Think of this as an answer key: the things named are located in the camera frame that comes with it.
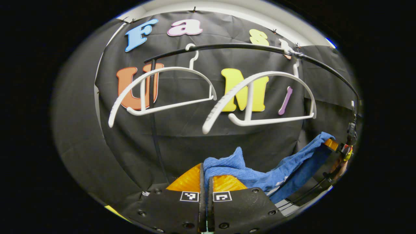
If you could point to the black clothes rack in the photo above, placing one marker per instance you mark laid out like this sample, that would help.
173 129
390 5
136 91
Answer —
247 46

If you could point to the black backdrop cloth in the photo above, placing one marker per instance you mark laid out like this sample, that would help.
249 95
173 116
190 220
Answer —
182 139

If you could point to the white plastic hanger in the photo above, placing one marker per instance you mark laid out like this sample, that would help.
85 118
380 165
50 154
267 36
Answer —
249 100
143 94

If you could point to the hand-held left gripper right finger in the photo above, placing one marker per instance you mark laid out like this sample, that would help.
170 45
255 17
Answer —
210 204

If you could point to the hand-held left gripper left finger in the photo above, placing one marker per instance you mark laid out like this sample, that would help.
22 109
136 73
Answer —
201 195

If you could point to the white cloth tie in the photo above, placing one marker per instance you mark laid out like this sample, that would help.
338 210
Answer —
146 193

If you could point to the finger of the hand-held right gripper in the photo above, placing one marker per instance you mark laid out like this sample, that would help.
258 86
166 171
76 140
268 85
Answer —
331 144

